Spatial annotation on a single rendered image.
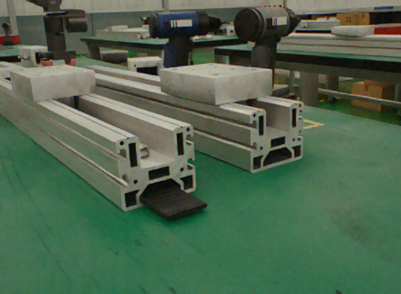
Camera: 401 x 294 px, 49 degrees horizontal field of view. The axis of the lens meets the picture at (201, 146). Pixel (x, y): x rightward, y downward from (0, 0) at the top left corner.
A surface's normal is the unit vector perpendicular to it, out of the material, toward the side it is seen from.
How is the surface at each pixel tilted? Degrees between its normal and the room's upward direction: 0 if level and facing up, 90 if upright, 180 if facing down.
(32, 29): 90
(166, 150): 90
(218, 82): 90
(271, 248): 0
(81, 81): 90
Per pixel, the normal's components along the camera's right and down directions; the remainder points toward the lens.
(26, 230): -0.04, -0.96
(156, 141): -0.83, 0.20
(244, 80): 0.56, 0.22
